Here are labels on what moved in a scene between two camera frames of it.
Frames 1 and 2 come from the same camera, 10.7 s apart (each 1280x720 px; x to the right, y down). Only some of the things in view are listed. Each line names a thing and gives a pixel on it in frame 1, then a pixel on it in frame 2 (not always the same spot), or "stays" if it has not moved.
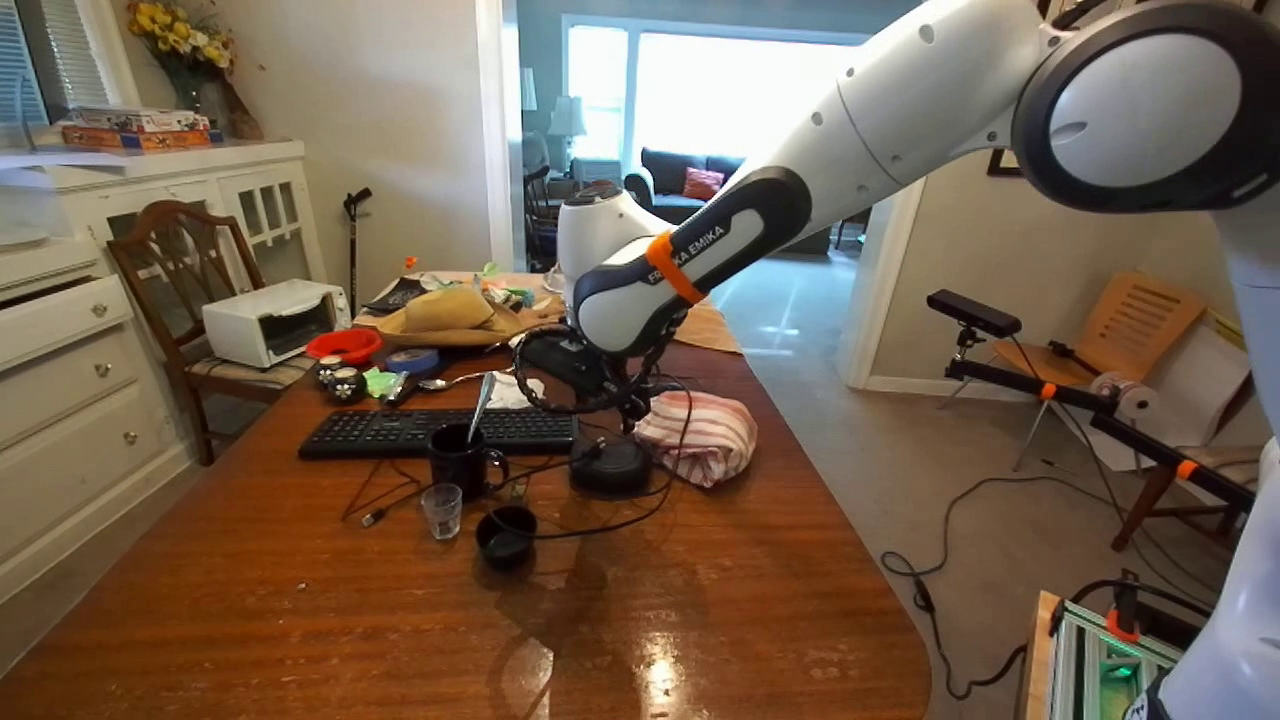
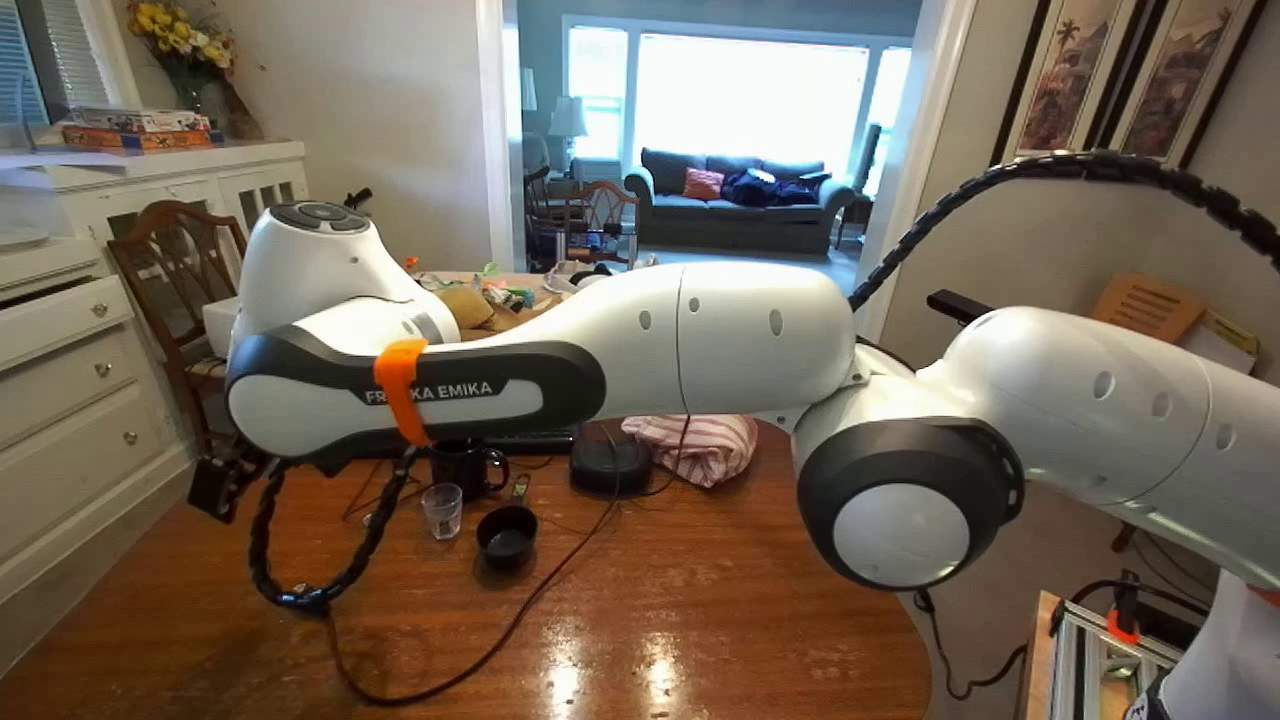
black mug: [456, 457] stays
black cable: [560, 534] → [491, 642]
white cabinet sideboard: [92, 419] stays
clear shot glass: [447, 510] stays
